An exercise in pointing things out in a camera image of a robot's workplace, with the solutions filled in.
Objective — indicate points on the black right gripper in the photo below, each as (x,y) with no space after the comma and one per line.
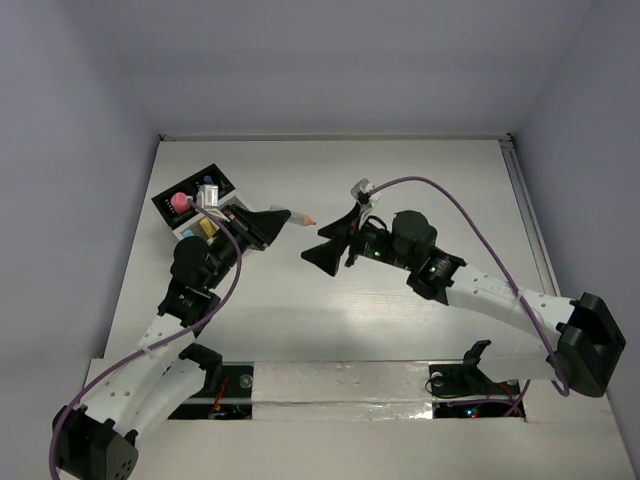
(327,254)

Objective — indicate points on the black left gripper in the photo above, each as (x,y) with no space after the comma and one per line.
(244,233)

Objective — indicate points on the orange-tipped clear marker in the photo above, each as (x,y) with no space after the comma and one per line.
(295,217)

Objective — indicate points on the yellow marker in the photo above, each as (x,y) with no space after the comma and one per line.
(207,227)

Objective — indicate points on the pink-capped marker tube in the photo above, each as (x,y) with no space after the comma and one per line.
(180,202)

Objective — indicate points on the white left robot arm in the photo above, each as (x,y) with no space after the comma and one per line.
(97,435)

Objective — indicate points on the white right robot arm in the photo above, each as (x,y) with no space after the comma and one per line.
(579,342)

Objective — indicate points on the white slotted organizer box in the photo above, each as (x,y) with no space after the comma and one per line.
(192,223)

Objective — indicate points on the black slotted organizer box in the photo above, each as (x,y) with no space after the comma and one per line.
(190,185)

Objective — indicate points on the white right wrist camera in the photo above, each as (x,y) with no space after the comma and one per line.
(365,198)

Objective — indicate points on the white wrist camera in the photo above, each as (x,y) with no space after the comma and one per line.
(207,200)
(365,198)

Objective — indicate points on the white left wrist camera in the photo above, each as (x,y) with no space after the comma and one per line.
(207,200)

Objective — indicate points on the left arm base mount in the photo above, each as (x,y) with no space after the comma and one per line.
(226,393)

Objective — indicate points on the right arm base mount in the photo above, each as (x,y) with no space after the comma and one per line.
(461,391)

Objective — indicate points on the aluminium rail at wall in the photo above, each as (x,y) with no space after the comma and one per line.
(531,225)

